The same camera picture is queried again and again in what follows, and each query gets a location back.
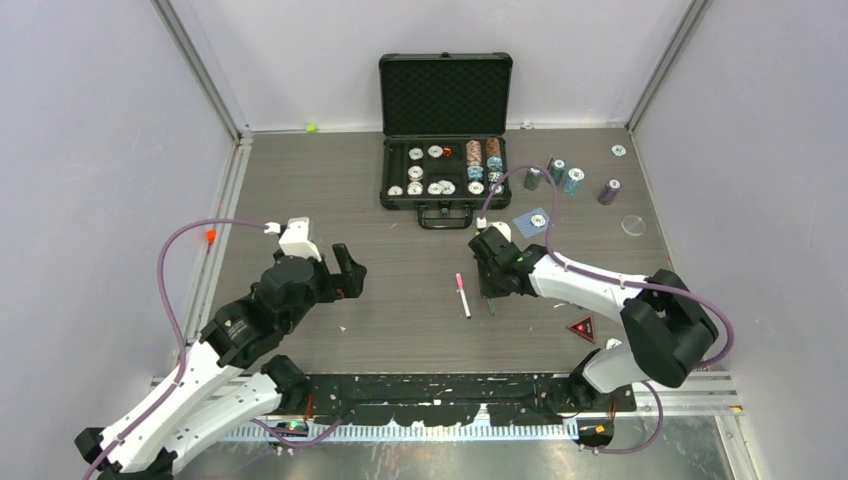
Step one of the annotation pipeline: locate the purple chip stack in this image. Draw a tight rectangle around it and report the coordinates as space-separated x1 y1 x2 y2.
597 178 621 206

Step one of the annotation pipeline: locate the dark green chip stack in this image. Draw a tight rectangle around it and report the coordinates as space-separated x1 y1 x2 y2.
522 167 543 191

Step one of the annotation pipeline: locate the white pen blue tip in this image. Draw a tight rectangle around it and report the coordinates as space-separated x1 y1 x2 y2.
455 273 472 319

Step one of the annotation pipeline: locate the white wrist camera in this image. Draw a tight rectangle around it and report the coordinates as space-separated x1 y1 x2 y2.
475 217 512 242
263 217 322 260

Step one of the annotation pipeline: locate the clear dealer button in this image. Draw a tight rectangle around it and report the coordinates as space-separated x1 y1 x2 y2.
620 215 647 237

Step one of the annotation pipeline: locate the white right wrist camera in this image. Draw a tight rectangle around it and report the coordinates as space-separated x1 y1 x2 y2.
475 217 512 242

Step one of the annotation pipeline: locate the white chip on card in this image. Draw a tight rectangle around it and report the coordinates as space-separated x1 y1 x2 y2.
530 214 548 228

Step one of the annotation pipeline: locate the black poker chip case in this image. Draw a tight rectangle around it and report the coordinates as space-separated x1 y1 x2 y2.
378 52 513 230

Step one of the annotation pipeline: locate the light blue chip stack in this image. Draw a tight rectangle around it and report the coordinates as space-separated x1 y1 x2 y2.
562 167 585 196

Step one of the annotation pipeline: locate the teal chip stack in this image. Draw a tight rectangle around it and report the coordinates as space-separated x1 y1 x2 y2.
548 158 567 185

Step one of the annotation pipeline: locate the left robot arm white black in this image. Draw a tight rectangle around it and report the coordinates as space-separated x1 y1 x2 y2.
75 244 367 479

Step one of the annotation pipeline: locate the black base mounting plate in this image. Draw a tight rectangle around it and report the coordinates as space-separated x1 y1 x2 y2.
276 373 636 427

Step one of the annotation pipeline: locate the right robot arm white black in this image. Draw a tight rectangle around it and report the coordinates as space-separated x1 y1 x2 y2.
468 227 719 411

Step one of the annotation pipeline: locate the blue playing card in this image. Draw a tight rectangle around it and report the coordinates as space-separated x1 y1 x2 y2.
513 208 553 239

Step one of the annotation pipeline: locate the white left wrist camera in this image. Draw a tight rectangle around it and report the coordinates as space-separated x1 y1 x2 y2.
263 217 322 260

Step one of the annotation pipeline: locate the red triangle sign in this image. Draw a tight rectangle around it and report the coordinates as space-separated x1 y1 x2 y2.
568 315 596 344

